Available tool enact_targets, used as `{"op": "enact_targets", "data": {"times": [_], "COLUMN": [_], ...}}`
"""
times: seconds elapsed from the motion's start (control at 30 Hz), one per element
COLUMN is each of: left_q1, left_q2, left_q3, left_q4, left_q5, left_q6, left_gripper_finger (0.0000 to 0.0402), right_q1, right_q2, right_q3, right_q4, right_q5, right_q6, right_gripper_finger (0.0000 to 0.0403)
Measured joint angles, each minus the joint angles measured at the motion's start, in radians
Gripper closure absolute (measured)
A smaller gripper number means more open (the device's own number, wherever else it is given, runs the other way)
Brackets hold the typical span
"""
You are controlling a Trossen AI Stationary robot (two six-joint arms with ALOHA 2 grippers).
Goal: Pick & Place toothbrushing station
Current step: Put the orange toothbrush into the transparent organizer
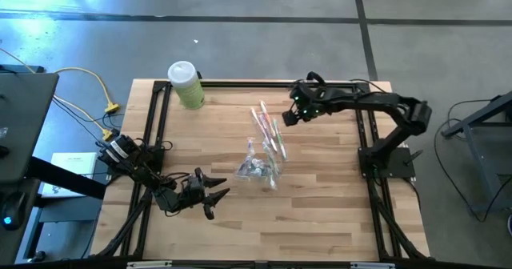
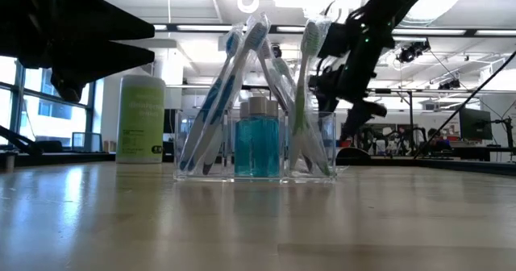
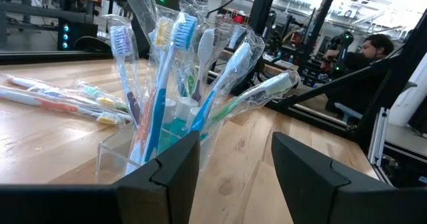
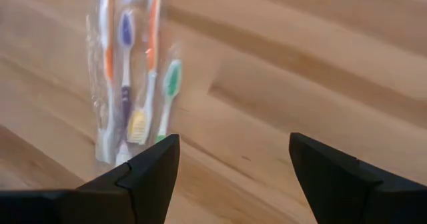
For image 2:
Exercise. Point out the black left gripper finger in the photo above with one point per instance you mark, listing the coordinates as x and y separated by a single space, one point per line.
88 61
96 21

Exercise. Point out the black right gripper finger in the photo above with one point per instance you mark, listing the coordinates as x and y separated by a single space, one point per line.
328 105
363 111

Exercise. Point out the teal mouthwash bottle white cap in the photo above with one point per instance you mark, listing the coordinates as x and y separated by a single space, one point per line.
258 142
242 150
273 150

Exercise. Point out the blue white toothbrush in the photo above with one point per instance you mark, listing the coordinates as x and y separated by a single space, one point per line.
209 97
223 97

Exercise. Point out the black round chair back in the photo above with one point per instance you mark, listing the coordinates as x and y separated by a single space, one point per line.
354 154

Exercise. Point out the person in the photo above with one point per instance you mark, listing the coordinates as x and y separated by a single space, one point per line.
402 136
439 144

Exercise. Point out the green disinfecting wipes canister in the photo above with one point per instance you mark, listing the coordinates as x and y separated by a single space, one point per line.
140 122

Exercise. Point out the small dark monitor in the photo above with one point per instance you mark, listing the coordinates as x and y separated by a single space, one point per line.
86 142

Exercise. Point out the long ceiling light bar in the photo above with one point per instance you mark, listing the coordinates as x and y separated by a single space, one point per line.
201 27

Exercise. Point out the black desk monitor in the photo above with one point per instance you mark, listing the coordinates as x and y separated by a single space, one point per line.
475 123

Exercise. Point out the clear acrylic organizer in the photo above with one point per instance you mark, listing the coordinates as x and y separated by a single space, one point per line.
179 174

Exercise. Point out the black ceiling camera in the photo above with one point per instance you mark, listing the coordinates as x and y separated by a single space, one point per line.
411 53
449 84
277 52

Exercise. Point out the black window frame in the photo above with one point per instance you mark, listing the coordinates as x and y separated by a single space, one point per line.
19 101

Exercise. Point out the black diagonal frame strut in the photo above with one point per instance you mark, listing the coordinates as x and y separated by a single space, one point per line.
16 141

